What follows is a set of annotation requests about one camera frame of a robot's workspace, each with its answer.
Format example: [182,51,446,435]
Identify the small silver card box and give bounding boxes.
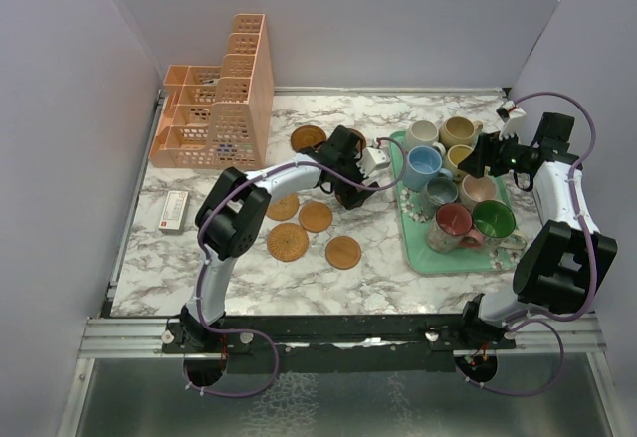
[158,190,190,234]

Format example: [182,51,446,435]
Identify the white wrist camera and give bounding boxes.
[357,147,390,178]
[496,101,527,140]

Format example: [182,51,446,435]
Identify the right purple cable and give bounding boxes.
[457,90,598,396]

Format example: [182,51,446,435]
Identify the green mug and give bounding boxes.
[472,200,528,251]

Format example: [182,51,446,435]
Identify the mint green tray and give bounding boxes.
[387,129,527,275]

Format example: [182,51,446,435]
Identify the brown ringed wooden coaster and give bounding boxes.
[290,125,326,152]

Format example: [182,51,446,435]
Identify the peach mesh file organizer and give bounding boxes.
[149,14,275,170]

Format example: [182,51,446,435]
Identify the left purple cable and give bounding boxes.
[182,136,411,399]

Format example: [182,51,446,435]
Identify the yellow mug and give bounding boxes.
[444,144,473,182]

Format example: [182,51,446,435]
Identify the light wooden front coaster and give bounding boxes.
[325,236,362,270]

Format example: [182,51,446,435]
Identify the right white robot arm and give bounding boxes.
[457,112,617,348]

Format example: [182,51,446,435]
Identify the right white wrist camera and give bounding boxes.
[496,101,527,140]

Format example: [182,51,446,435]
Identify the red pink mug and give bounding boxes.
[426,203,485,253]

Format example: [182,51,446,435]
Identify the purple cable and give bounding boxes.
[182,136,411,399]
[457,90,598,396]

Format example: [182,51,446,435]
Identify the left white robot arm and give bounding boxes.
[179,126,389,352]

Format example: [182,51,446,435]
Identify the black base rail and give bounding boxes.
[162,314,516,374]

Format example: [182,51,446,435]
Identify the light blue mug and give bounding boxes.
[402,146,453,192]

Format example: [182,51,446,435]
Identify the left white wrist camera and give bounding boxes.
[357,147,390,178]

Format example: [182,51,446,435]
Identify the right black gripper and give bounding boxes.
[459,127,531,178]

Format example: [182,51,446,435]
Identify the light wooden coaster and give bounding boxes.
[299,201,332,233]
[325,236,362,270]

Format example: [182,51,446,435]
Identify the grey mug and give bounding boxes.
[419,178,458,219]

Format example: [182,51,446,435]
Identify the white cream mug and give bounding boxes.
[404,120,447,158]

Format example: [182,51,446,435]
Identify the woven rattan coaster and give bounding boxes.
[267,223,310,262]
[266,193,300,221]

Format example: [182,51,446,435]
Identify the beige speckled mug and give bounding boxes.
[439,116,484,149]

